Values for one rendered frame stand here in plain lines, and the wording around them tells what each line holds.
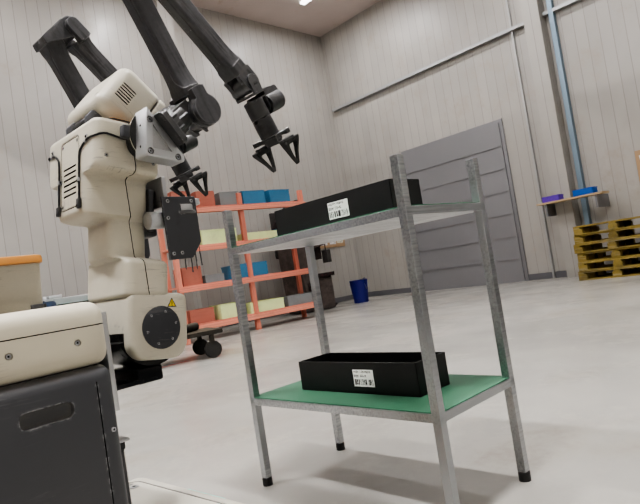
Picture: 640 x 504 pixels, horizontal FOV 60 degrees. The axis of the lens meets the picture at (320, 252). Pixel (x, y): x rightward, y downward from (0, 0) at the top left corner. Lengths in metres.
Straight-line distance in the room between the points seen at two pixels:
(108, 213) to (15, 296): 0.29
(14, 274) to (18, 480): 0.41
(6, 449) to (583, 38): 11.03
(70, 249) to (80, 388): 9.22
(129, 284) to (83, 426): 0.38
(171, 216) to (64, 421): 0.56
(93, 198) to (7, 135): 9.10
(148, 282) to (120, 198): 0.22
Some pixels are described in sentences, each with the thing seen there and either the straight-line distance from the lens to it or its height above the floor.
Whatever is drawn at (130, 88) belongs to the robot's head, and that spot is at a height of 1.33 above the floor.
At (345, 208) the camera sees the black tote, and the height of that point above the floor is 1.00.
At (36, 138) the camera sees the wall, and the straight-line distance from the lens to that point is 10.62.
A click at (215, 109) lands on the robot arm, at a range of 1.45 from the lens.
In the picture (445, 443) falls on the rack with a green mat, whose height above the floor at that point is 0.26.
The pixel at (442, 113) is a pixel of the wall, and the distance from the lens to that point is 12.63.
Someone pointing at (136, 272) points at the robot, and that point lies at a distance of 1.40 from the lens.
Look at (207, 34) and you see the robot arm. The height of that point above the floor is 1.44.
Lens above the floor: 0.80
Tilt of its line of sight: 2 degrees up
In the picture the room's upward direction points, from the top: 9 degrees counter-clockwise
